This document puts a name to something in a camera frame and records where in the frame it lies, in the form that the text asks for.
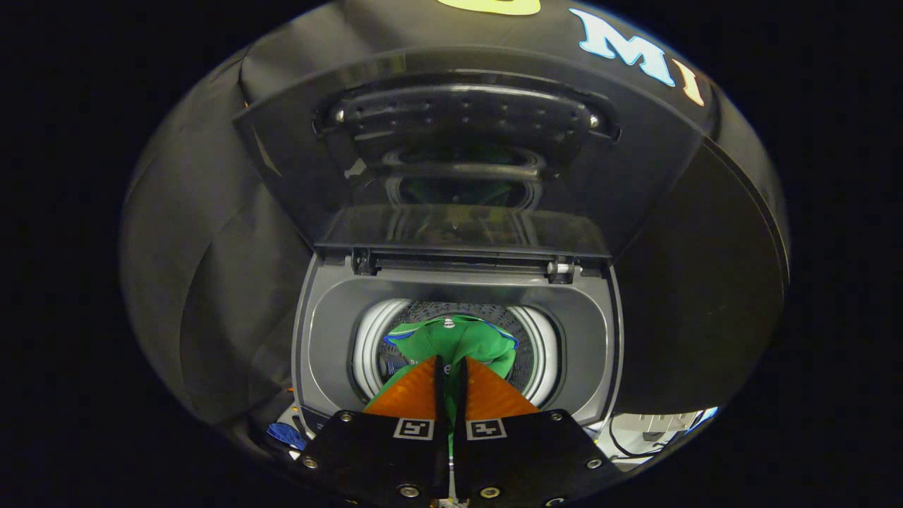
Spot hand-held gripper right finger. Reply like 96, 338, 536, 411
454, 356, 623, 508

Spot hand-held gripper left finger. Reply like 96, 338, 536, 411
300, 355, 452, 507

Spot green polo shirt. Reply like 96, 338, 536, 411
363, 314, 520, 456

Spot dark glass washing machine lid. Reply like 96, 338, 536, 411
233, 46, 717, 267

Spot small dark blue object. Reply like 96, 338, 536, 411
266, 421, 308, 452

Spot black backdrop cloth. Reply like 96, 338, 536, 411
119, 0, 720, 428

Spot black floor cables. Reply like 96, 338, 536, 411
607, 420, 667, 461

